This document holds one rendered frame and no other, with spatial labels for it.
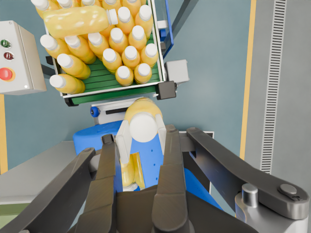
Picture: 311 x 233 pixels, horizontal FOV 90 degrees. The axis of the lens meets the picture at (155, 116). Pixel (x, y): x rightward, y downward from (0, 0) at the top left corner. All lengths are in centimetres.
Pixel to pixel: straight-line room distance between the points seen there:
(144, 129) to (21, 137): 180
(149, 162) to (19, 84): 45
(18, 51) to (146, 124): 51
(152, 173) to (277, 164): 216
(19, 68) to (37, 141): 133
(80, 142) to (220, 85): 165
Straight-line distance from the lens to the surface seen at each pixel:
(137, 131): 21
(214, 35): 198
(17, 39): 65
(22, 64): 63
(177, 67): 82
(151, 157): 45
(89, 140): 43
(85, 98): 76
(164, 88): 64
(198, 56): 183
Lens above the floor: 163
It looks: 81 degrees down
